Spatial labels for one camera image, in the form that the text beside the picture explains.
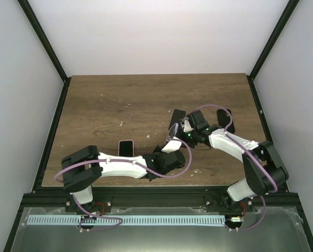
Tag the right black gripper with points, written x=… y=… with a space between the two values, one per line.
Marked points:
x=179 y=135

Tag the phone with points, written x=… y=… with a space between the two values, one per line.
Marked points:
x=126 y=148
x=172 y=132

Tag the black smartphone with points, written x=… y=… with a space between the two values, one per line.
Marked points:
x=176 y=117

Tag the black phone case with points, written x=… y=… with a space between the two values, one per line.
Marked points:
x=224 y=119

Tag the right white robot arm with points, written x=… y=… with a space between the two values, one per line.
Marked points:
x=263 y=167

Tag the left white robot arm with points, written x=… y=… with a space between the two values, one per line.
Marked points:
x=82 y=168

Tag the phone in pink case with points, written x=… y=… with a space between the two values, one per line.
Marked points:
x=126 y=148

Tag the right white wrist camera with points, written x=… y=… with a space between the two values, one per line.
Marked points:
x=185 y=125

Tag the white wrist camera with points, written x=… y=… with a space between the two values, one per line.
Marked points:
x=171 y=146
x=185 y=125

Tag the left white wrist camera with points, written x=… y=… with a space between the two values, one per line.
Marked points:
x=171 y=146

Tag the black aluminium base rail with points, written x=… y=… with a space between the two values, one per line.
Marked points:
x=211 y=198

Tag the light blue slotted cable duct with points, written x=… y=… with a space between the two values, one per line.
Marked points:
x=134 y=220

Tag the right black frame post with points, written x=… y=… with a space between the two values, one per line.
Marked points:
x=274 y=36

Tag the black frame post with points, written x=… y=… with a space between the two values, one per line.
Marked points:
x=35 y=24
x=274 y=36

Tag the left black frame post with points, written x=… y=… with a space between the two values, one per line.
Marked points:
x=35 y=24

